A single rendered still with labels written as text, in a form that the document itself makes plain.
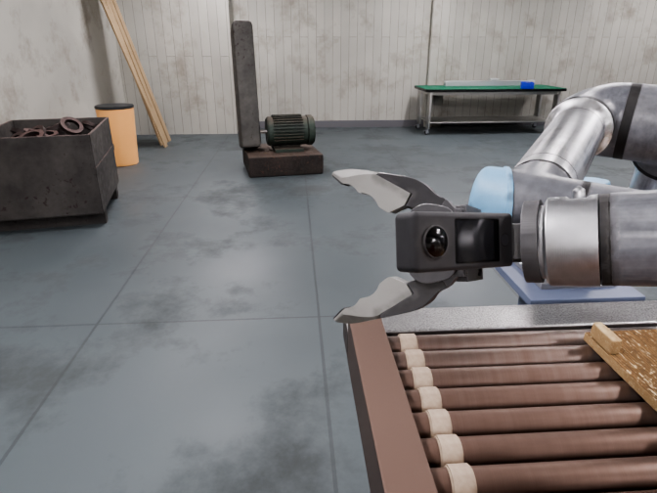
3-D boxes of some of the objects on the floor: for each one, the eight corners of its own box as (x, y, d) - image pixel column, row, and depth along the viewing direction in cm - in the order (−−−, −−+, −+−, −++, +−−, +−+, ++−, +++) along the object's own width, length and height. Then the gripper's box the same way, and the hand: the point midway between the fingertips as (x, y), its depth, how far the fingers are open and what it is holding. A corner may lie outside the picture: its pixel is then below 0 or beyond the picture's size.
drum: (137, 166, 610) (128, 107, 583) (99, 167, 606) (88, 107, 579) (146, 158, 652) (137, 103, 625) (109, 159, 647) (101, 103, 620)
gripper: (551, 347, 47) (362, 334, 57) (546, 139, 47) (359, 161, 57) (539, 364, 39) (323, 345, 49) (533, 116, 40) (321, 148, 50)
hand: (328, 246), depth 51 cm, fingers open, 14 cm apart
